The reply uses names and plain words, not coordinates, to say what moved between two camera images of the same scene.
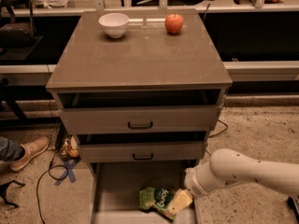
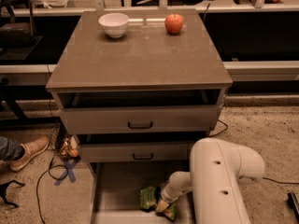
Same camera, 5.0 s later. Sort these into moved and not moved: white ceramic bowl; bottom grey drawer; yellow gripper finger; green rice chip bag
Moved: yellow gripper finger
Not moved: green rice chip bag; white ceramic bowl; bottom grey drawer
